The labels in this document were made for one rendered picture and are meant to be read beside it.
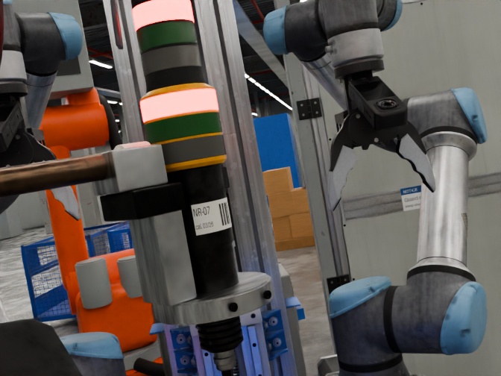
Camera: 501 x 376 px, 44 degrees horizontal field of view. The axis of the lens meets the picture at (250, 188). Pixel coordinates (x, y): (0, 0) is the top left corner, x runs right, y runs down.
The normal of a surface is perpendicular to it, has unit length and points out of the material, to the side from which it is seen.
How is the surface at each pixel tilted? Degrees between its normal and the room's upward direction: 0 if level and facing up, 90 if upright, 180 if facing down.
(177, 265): 90
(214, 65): 90
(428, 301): 51
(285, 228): 90
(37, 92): 144
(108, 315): 90
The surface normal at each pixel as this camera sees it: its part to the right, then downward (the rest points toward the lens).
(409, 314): -0.54, -0.27
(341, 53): -0.69, 0.16
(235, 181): 0.07, 0.04
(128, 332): 0.34, -0.01
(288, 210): -0.14, 0.07
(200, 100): 0.57, -0.06
